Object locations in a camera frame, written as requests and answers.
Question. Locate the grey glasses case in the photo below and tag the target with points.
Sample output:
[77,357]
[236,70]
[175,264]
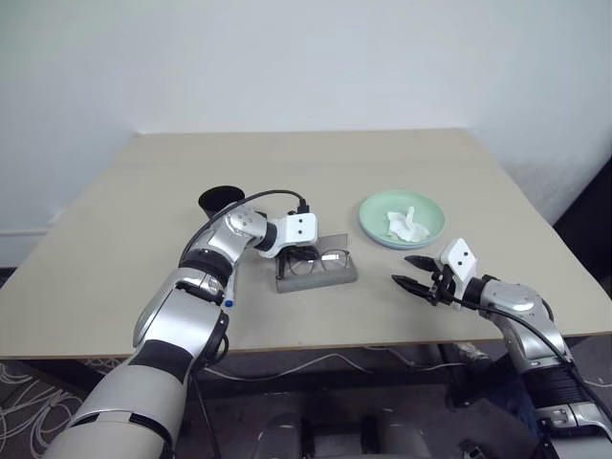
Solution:
[318,278]

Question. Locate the light blue plate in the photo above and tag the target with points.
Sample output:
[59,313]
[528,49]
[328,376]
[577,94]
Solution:
[382,244]

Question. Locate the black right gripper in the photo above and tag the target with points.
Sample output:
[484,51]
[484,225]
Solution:
[442,287]

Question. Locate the crumpled white tissue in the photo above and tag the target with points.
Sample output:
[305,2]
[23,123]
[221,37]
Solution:
[405,225]

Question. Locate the black cup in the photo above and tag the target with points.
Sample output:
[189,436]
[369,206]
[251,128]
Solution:
[221,201]

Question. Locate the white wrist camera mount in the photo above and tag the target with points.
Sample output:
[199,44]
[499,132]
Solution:
[300,229]
[459,260]

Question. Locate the black framed glasses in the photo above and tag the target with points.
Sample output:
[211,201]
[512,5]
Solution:
[315,263]

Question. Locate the green plate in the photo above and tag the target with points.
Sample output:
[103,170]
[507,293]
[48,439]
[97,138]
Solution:
[401,210]

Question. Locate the grey rounded shape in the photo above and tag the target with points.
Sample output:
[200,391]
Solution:
[282,430]

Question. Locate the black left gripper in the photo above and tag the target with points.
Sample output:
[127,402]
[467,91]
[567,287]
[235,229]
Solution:
[300,250]

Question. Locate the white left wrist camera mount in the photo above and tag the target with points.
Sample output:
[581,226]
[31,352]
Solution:
[300,229]

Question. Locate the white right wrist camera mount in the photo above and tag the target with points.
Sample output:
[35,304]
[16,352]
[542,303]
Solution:
[459,260]

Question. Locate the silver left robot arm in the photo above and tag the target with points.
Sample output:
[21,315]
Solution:
[167,325]

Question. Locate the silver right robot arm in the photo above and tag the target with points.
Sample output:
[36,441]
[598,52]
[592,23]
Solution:
[531,330]

